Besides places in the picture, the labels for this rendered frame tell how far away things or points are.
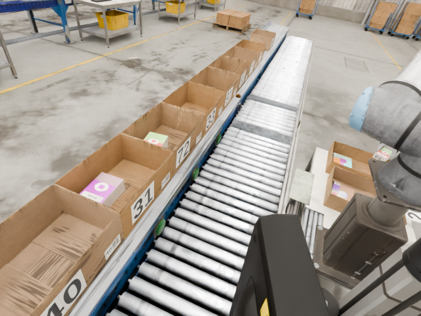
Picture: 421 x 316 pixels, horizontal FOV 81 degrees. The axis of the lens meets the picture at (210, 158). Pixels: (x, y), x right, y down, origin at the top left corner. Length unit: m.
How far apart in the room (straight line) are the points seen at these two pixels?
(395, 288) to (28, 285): 0.96
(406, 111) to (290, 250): 0.74
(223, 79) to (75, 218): 1.57
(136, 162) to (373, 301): 1.15
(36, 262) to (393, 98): 1.29
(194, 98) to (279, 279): 1.72
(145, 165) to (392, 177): 1.04
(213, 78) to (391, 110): 1.55
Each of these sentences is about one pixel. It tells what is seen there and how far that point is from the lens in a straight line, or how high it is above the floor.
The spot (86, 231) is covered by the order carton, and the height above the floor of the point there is 0.89.
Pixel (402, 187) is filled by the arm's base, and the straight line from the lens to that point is 1.00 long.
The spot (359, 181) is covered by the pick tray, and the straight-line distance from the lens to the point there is 1.79.
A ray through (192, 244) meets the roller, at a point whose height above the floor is 0.74.
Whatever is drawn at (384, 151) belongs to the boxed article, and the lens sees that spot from 1.95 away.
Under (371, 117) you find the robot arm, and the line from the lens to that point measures 0.95.
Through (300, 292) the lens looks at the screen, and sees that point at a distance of 0.25.
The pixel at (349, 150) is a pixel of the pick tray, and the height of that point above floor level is 0.82.
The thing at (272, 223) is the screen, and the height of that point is 1.55.
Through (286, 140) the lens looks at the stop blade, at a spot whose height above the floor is 0.77.
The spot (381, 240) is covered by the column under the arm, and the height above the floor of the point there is 1.03.
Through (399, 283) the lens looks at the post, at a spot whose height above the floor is 1.54.
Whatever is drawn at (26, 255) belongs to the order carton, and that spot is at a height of 0.89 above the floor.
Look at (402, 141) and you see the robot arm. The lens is 0.95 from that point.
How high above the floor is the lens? 1.76
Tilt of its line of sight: 39 degrees down
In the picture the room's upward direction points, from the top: 9 degrees clockwise
